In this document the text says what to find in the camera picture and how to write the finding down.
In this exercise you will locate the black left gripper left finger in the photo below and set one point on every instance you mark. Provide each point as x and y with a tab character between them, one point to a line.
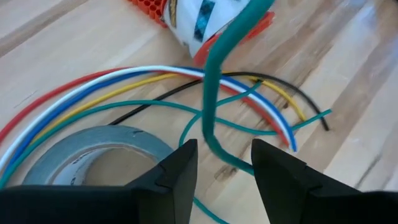
93	205

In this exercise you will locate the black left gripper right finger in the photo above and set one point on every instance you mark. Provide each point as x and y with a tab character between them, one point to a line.
311	202

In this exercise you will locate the white printed tape roll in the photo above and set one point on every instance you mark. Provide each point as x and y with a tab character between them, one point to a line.
186	28

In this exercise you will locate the red tape dispenser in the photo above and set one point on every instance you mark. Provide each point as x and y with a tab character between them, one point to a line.
149	7

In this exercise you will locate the grey duct tape roll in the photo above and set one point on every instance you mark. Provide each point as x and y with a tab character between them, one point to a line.
93	137

